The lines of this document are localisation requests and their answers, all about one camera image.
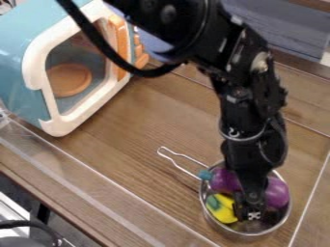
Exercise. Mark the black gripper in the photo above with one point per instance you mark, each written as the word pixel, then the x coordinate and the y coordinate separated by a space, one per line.
pixel 251 159

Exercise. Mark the silver pot with wire handle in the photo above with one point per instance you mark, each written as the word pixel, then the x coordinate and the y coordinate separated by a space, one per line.
pixel 247 230

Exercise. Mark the purple toy eggplant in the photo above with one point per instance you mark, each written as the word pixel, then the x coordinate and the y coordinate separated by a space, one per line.
pixel 223 182

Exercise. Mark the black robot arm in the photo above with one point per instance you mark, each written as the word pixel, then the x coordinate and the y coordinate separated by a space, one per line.
pixel 195 31

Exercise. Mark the yellow toy corn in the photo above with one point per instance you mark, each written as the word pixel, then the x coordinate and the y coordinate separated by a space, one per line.
pixel 220 207

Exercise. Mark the orange microwave turntable plate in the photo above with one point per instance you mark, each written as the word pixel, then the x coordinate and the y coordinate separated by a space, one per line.
pixel 69 79

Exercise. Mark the blue toy microwave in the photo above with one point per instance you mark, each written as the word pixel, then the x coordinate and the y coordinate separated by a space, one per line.
pixel 40 38

